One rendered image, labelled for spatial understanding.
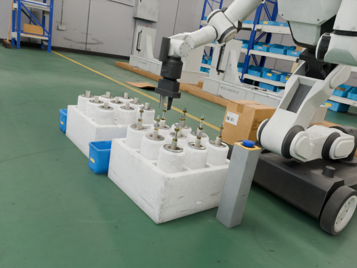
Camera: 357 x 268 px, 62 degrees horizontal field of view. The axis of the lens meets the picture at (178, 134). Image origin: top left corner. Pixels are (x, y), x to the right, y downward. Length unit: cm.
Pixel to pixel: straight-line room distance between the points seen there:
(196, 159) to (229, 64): 293
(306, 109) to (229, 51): 278
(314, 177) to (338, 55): 59
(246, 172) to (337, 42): 50
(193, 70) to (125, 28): 368
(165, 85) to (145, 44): 443
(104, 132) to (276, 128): 78
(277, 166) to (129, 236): 73
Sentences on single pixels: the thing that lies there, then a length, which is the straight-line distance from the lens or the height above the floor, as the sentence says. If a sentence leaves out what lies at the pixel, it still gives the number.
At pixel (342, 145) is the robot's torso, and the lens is 160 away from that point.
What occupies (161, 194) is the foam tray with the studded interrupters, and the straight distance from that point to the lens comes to 104.
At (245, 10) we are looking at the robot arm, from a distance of 139.
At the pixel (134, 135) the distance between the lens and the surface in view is 122.
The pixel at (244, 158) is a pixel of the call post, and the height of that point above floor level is 28.
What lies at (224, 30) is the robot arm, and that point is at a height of 70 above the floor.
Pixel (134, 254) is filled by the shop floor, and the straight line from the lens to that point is 96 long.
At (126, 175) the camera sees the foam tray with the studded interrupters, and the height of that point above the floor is 8.
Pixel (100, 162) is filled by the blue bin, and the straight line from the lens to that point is 136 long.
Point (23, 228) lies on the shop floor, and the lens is 105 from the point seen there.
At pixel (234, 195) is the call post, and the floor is 13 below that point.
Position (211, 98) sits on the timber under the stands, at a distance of 381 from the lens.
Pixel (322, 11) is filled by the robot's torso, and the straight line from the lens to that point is 116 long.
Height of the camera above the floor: 61
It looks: 16 degrees down
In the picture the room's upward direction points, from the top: 11 degrees clockwise
